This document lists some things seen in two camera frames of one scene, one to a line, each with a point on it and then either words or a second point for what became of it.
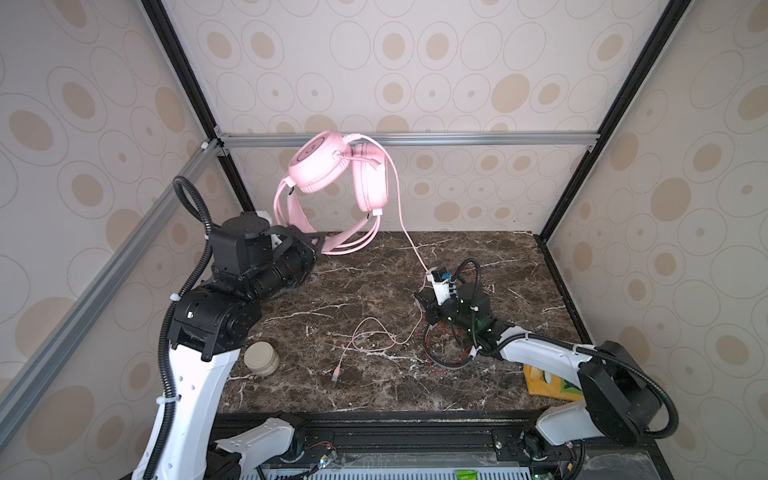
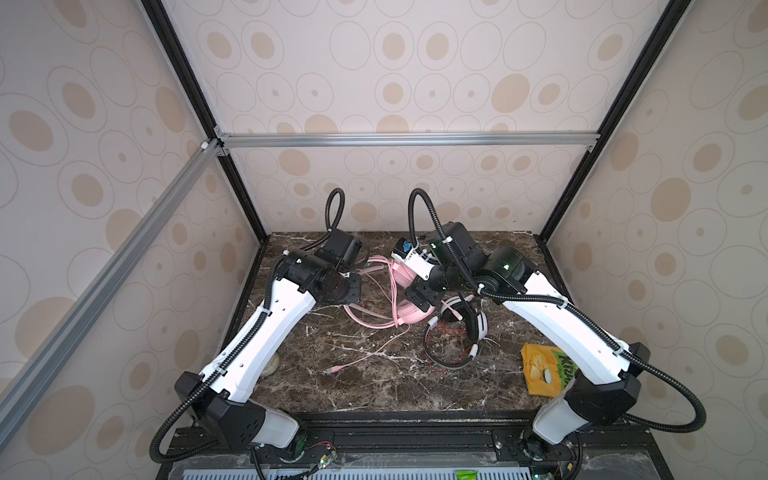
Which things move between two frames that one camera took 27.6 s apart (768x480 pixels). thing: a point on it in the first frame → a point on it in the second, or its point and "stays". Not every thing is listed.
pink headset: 336,188 → 405,312
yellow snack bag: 542,383 stays
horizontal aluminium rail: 255,141 stays
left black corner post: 169,37 stays
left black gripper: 310,244 → 355,292
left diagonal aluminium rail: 25,384 stays
